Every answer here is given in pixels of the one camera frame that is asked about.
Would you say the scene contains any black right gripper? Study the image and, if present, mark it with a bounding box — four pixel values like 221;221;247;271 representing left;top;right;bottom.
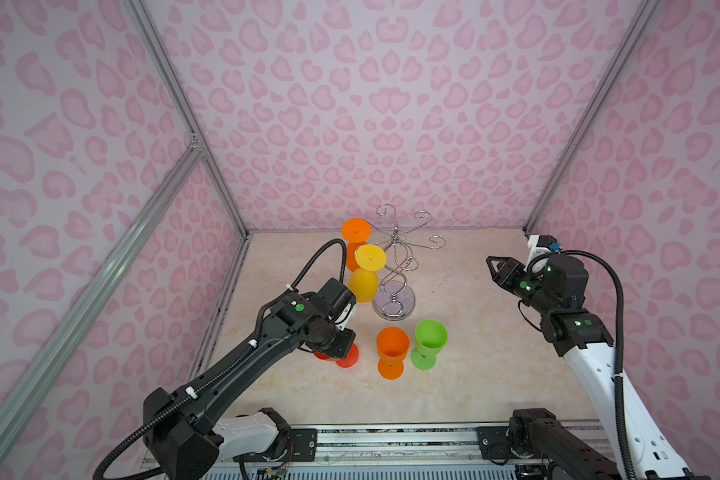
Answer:
485;254;559;315

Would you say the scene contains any red plastic wine glass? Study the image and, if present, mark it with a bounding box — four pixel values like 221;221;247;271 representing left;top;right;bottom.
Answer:
314;344;359;368

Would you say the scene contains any orange plastic wine glass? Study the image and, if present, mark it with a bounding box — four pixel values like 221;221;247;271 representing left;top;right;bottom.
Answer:
341;218;372;272
376;327;410;380

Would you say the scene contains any yellow plastic wine glass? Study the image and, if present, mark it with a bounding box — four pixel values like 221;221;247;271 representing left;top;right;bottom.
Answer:
349;245;387;303

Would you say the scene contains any green plastic wine glass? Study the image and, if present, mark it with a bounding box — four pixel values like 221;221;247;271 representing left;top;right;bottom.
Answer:
410;319;449;371

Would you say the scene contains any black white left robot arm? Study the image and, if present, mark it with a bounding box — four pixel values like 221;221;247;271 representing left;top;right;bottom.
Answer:
143;278;356;479

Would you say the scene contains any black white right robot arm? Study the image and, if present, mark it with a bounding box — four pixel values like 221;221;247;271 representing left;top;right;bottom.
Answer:
486;250;695;479

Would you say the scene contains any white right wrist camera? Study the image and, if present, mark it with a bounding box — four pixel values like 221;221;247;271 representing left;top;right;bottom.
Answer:
527;234;562;260

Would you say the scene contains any chrome wire wine glass rack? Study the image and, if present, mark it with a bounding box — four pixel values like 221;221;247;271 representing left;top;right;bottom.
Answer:
369;203;446;322

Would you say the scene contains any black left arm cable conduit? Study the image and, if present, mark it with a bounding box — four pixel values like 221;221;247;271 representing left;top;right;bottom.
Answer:
92;238;349;480

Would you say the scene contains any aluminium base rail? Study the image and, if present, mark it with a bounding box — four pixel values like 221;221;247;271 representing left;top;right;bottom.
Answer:
197;419;607;480

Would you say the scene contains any aluminium corner frame post right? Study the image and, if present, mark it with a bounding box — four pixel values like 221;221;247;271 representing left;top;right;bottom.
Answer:
523;0;664;236

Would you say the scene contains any aluminium corner frame post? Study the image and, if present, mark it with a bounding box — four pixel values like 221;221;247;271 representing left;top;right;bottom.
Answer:
523;0;664;236
123;0;249;240

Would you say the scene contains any aluminium diagonal frame bar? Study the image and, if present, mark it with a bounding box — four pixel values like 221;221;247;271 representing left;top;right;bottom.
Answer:
0;145;204;467

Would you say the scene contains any aluminium corner frame post left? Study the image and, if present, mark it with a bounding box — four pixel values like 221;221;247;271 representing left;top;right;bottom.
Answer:
123;0;249;240

